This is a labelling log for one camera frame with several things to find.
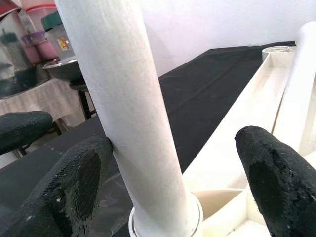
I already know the clear tape strip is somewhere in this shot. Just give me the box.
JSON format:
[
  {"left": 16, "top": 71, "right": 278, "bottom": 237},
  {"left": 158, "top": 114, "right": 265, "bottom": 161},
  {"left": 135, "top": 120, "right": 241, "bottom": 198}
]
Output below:
[{"left": 93, "top": 170, "right": 135, "bottom": 234}]

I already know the green plastic lid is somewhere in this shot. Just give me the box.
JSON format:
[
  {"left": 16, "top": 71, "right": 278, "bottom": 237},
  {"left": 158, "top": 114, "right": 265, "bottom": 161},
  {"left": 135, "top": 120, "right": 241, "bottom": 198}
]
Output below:
[{"left": 40, "top": 11, "right": 64, "bottom": 32}]

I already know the clear plastic storage box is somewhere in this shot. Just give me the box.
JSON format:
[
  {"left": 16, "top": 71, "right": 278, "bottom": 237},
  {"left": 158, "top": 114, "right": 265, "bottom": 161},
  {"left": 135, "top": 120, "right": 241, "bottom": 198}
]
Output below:
[{"left": 44, "top": 23, "right": 76, "bottom": 61}]

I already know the black round stool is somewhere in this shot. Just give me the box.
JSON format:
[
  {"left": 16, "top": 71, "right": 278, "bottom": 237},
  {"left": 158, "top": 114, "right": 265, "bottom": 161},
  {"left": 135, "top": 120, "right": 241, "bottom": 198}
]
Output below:
[{"left": 16, "top": 82, "right": 98, "bottom": 158}]

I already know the black tablecloth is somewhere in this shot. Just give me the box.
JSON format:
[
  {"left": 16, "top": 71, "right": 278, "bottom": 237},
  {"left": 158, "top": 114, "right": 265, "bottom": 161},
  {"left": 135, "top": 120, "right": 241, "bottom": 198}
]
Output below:
[{"left": 0, "top": 40, "right": 297, "bottom": 237}]

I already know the beige cloth covered table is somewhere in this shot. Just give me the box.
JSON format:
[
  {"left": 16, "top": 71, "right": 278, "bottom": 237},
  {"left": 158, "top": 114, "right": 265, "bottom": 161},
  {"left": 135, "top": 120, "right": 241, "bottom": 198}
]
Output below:
[{"left": 0, "top": 79, "right": 87, "bottom": 129}]

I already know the white plastic children table top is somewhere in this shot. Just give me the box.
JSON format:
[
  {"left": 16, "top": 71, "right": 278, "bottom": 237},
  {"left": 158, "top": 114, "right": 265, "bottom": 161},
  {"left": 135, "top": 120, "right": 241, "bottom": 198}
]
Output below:
[{"left": 128, "top": 45, "right": 316, "bottom": 237}]

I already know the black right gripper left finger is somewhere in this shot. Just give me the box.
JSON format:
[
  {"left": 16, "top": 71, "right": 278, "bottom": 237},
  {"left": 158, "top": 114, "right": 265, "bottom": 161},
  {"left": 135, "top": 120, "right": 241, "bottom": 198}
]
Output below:
[{"left": 4, "top": 134, "right": 115, "bottom": 237}]

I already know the pink plastic bowl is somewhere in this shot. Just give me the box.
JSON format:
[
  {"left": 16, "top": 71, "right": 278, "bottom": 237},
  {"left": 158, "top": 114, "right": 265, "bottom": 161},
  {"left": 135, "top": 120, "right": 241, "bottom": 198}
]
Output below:
[{"left": 23, "top": 40, "right": 60, "bottom": 64}]

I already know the purple plastic cup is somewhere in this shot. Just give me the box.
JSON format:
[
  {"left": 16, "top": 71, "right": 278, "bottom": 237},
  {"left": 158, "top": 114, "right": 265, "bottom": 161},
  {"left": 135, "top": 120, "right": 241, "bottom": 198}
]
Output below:
[{"left": 21, "top": 31, "right": 46, "bottom": 45}]

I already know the pink tub with red lid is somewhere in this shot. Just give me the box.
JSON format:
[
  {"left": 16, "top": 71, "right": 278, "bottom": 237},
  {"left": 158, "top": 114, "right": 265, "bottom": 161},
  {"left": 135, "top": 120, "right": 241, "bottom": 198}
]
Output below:
[{"left": 24, "top": 3, "right": 60, "bottom": 33}]

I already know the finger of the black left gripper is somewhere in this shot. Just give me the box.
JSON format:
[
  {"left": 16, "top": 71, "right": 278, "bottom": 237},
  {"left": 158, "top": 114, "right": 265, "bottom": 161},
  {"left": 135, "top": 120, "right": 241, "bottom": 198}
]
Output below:
[{"left": 0, "top": 111, "right": 54, "bottom": 156}]

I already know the large clear plastic jar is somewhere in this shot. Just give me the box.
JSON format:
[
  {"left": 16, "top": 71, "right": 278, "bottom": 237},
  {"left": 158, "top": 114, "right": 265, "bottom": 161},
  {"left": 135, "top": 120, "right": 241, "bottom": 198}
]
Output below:
[{"left": 0, "top": 9, "right": 34, "bottom": 97}]

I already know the white plastic table leg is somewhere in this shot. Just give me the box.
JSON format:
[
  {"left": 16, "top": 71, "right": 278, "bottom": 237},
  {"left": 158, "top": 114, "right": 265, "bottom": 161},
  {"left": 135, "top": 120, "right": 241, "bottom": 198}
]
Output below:
[
  {"left": 53, "top": 0, "right": 200, "bottom": 237},
  {"left": 273, "top": 21, "right": 316, "bottom": 155}
]

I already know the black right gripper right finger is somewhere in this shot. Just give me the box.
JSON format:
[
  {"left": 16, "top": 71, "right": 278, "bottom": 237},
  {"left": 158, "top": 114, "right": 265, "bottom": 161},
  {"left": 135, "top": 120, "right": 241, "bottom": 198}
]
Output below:
[{"left": 234, "top": 125, "right": 316, "bottom": 237}]

